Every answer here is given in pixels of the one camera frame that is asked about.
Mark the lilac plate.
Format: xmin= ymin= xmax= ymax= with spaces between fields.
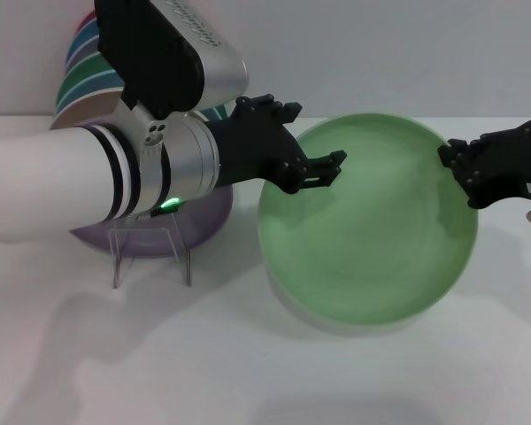
xmin=70 ymin=183 xmax=235 ymax=260

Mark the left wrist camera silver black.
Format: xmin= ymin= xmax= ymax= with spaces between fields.
xmin=94 ymin=0 xmax=250 ymax=121

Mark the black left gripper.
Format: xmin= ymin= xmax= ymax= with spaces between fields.
xmin=207 ymin=93 xmax=348 ymax=195

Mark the grey purple plate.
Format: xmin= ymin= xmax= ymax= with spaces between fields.
xmin=65 ymin=37 xmax=104 ymax=68

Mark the dark green plate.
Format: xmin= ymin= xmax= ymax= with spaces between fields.
xmin=56 ymin=52 xmax=126 ymax=97

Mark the light blue plate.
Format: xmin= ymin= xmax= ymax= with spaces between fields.
xmin=52 ymin=78 xmax=229 ymax=123

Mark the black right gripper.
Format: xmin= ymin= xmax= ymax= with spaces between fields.
xmin=436 ymin=118 xmax=531 ymax=210

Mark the light green plate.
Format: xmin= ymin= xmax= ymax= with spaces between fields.
xmin=257 ymin=113 xmax=490 ymax=331

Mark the beige plate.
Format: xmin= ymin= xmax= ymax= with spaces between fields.
xmin=50 ymin=90 xmax=121 ymax=132

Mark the clear acrylic plate rack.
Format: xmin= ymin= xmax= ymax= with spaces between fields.
xmin=108 ymin=211 xmax=194 ymax=291

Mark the teal blue plate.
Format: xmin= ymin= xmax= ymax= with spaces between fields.
xmin=72 ymin=20 xmax=102 ymax=49

